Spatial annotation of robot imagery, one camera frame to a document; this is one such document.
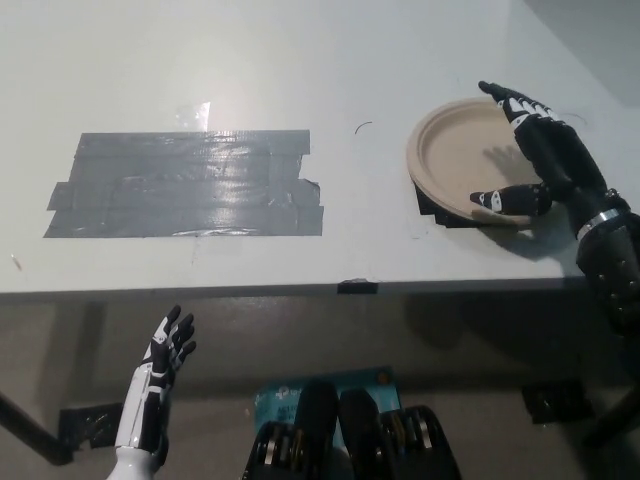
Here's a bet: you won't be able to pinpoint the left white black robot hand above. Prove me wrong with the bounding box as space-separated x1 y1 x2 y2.
114 304 198 457

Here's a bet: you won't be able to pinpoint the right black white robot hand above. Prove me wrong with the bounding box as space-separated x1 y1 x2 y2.
468 80 632 235

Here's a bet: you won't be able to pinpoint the beige paper plate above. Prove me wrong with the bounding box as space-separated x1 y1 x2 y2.
405 98 547 228

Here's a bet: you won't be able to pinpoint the black robot body blocks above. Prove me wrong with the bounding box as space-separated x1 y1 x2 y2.
241 378 462 480

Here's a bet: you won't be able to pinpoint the black floor tape patch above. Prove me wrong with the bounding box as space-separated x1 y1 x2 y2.
58 403 126 450
521 380 597 426

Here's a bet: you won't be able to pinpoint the teal cardboard box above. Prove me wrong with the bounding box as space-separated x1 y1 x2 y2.
251 365 402 447

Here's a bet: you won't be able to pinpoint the black table leg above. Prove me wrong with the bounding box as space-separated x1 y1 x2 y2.
0 391 74 465

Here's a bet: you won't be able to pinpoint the grey duct tape patch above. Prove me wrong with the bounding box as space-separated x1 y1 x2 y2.
42 129 326 240

